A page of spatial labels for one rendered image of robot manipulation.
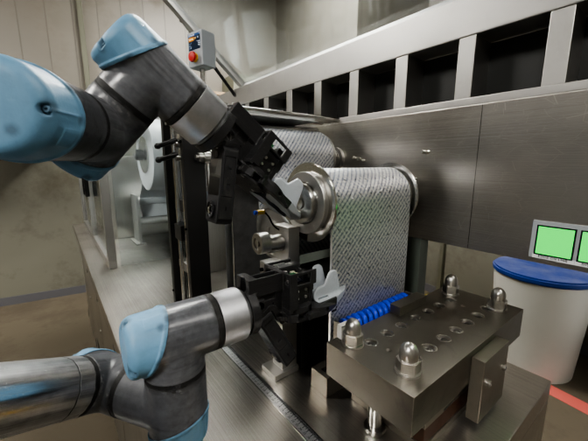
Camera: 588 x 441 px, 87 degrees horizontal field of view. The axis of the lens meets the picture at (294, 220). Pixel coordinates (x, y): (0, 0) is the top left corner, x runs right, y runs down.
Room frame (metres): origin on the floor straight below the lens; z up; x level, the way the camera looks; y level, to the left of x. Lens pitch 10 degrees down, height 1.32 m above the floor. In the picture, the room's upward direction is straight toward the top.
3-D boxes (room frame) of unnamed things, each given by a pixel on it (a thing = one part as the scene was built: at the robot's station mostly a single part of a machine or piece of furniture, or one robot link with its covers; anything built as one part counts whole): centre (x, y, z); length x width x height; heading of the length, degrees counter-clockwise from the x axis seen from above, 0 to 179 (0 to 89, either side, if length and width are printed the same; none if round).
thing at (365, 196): (0.75, -0.04, 1.16); 0.39 x 0.23 x 0.51; 38
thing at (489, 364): (0.47, -0.33, 0.96); 0.10 x 0.03 x 0.11; 128
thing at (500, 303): (0.59, -0.42, 1.05); 0.04 x 0.04 x 0.04
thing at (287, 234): (0.58, 0.03, 1.05); 0.06 x 0.05 x 0.31; 128
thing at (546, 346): (1.90, -1.59, 0.33); 0.55 x 0.54 x 0.66; 120
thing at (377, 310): (0.58, -0.17, 1.03); 0.21 x 0.04 x 0.03; 128
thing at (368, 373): (0.53, -0.26, 1.00); 0.40 x 0.16 x 0.06; 128
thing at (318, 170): (0.58, -0.03, 1.25); 0.15 x 0.01 x 0.15; 38
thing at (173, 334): (0.36, 0.15, 1.11); 0.11 x 0.08 x 0.09; 128
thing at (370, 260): (0.60, -0.16, 1.11); 0.23 x 0.01 x 0.18; 128
